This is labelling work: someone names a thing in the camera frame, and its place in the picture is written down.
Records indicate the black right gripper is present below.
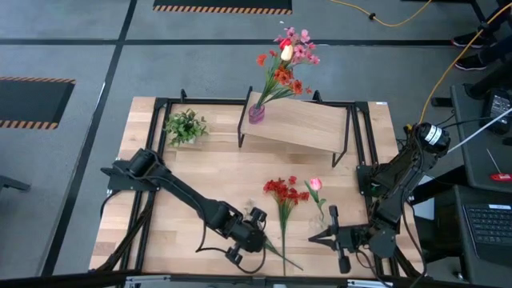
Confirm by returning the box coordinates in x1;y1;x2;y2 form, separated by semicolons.
308;205;371;275

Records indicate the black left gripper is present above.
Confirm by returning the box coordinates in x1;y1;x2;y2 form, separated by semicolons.
225;206;269;266

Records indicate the pink artificial tulip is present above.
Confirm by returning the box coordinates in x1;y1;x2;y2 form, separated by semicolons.
304;177;328;222

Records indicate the red artificial flower bunch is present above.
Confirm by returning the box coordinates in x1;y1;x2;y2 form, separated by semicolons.
262;174;311;277

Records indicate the purple ribbed glass vase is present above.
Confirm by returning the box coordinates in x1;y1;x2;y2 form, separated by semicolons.
247;103;266;126

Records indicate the pink artificial flower bunch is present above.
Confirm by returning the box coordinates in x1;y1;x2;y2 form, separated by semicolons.
259;26;321;107

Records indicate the dark grey desk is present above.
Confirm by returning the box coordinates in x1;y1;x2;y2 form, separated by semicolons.
434;186;512;288
450;83;512;195

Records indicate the green plant in white pot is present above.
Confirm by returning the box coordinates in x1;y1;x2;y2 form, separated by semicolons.
163;108;210;148

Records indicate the black laptop keyboard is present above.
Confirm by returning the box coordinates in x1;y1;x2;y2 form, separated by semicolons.
462;202;512;268

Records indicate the black handheld device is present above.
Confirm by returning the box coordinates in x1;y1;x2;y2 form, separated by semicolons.
481;88;512;136

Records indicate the person's shoe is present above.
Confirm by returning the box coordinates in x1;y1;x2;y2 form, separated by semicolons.
456;54;490;74
451;30;487;49

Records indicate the black hazard striped floor mat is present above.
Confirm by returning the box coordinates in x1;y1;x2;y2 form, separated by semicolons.
0;76;76;130
152;0;293;16

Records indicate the black chair base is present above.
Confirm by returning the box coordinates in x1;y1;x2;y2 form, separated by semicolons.
0;174;32;194

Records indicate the person's leg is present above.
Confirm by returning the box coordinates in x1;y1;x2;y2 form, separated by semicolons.
478;0;512;65

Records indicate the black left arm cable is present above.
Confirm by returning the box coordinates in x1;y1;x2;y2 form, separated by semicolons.
194;223;268;275

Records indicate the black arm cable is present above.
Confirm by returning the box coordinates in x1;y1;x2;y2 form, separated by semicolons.
194;223;268;275
354;248;428;288

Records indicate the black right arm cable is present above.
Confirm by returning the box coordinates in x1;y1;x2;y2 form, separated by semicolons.
354;248;428;288

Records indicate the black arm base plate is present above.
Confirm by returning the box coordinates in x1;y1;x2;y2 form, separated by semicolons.
357;163;385;197
102;159;161;193

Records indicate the wooden shelf with black frame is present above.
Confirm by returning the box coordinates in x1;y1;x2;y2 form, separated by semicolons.
237;85;353;168

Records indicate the black table frame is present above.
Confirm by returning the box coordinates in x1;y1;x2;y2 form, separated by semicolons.
90;86;427;281

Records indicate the red handled screwdriver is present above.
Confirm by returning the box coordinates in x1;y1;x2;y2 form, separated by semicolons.
486;148;512;183

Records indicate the white cable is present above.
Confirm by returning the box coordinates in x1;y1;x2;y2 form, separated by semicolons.
446;106;512;155

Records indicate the black front rail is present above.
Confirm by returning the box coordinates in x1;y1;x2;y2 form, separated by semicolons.
0;270;512;288

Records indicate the yellow floor cable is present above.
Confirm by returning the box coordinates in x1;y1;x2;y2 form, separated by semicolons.
330;0;433;28
415;2;512;129

